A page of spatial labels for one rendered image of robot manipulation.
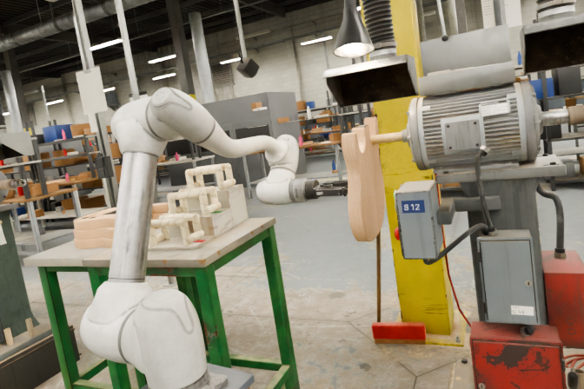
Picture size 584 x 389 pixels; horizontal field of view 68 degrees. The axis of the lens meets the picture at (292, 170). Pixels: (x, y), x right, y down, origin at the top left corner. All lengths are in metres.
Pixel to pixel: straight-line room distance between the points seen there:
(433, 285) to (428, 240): 1.40
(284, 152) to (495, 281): 0.84
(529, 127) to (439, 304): 1.51
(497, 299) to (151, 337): 0.99
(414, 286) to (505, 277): 1.28
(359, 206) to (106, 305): 0.79
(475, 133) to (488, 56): 0.32
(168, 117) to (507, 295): 1.12
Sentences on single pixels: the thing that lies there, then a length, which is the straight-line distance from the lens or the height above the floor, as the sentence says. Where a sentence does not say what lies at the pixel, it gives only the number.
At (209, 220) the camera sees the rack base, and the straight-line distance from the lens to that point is 1.86.
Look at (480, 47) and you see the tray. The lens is 1.64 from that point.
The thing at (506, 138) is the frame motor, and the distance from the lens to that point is 1.46.
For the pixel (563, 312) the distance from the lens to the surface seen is 1.62.
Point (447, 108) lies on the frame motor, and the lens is 1.48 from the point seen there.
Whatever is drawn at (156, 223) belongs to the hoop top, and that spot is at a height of 1.04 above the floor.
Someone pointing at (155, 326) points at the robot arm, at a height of 0.92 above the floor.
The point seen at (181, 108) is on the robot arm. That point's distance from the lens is 1.26.
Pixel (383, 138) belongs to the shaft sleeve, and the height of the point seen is 1.25.
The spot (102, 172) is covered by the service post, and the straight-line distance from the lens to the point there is 3.08.
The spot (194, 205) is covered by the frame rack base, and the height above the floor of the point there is 1.05.
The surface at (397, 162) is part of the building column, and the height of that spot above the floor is 1.04.
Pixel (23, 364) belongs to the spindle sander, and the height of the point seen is 0.17.
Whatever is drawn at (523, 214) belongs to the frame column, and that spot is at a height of 0.98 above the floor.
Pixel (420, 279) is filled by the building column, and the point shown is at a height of 0.36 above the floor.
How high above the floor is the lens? 1.36
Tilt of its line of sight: 6 degrees down
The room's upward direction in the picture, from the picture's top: 9 degrees counter-clockwise
